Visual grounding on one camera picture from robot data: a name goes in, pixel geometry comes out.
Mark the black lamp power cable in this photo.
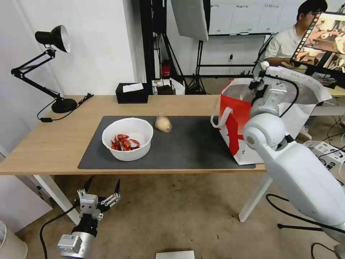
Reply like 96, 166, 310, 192
37, 92, 95, 123

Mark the black tissue box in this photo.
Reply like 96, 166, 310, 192
115, 82, 150, 104

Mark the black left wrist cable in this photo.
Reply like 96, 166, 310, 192
40, 206, 81, 259

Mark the black metal frame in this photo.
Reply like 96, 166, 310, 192
139, 0, 187, 85

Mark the white robot front shell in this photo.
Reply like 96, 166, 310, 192
155, 250, 196, 259

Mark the open cardboard box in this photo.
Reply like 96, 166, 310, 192
152, 77, 186, 96

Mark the black desk lamp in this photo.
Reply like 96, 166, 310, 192
10, 24, 79, 114

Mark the dark grey table mat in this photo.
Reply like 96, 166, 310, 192
77, 115, 256, 170

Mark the red canister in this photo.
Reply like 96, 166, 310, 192
161, 60, 173, 79

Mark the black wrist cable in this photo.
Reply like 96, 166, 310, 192
265, 73, 300, 119
40, 206, 81, 259

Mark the white round bin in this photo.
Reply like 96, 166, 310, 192
0, 220, 28, 259

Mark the black monitor stand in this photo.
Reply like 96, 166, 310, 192
304, 51, 341, 90

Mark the whiteboard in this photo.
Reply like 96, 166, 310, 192
209, 0, 305, 36

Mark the person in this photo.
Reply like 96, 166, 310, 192
263, 0, 328, 67

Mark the red and white takeout bag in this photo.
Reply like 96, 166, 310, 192
211, 66, 333, 165

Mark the computer monitor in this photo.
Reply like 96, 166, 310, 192
291, 10, 345, 74

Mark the white tissue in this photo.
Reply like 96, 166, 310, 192
123, 83, 144, 92

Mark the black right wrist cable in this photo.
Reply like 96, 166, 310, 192
265, 73, 300, 119

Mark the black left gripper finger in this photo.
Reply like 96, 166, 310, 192
77, 176, 95, 201
100, 178, 121, 210

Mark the white round bowl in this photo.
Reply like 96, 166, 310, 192
102, 118, 154, 162

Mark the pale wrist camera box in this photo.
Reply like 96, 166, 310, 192
80, 194, 98, 215

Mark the black floor cable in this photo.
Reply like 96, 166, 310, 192
265, 193, 345, 259

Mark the black light stand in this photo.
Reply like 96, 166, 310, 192
185, 40, 208, 95

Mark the white printed carton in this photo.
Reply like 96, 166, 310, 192
304, 140, 345, 171

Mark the wooden table with white legs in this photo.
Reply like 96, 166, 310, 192
0, 94, 276, 225

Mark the white cabinet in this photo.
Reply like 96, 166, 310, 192
0, 145, 54, 234

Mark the white softbox light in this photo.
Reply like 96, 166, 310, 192
170, 0, 211, 42

